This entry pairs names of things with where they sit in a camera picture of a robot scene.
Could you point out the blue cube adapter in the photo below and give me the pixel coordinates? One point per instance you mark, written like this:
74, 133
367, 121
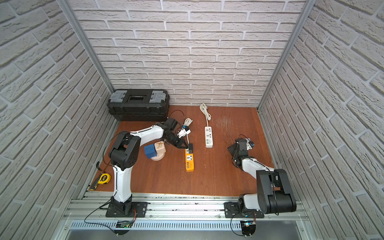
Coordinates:
150, 151

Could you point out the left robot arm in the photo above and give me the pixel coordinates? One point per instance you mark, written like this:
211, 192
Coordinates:
124, 154

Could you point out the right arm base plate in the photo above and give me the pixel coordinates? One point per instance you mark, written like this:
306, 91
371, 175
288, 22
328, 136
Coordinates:
236, 210

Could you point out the yellow tape measure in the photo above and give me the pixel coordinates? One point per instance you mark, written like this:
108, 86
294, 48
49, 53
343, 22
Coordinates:
102, 179

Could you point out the black plastic toolbox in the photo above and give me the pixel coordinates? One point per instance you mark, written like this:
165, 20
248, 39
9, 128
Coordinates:
139, 105

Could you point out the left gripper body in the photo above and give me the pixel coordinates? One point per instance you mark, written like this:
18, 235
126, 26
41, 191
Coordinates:
177, 139

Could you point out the beige plug adapter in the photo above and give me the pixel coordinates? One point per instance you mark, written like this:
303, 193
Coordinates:
160, 147

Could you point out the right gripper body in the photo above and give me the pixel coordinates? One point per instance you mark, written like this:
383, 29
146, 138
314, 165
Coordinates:
232, 149

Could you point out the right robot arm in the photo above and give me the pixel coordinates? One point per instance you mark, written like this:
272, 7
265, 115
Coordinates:
274, 192

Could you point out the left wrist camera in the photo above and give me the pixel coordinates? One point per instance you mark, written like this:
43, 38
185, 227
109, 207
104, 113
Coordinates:
185, 130

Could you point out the orange power strip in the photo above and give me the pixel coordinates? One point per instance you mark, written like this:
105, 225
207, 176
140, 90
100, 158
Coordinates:
190, 167

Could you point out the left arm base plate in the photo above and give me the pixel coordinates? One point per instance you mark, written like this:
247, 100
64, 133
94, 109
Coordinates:
133, 209

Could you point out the white power strip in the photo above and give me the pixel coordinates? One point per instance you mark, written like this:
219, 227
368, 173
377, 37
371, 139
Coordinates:
208, 137

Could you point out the round white socket base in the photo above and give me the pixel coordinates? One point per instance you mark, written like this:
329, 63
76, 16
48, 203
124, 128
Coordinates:
158, 157

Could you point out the aluminium mounting rail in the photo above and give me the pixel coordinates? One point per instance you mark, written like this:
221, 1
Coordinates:
172, 212

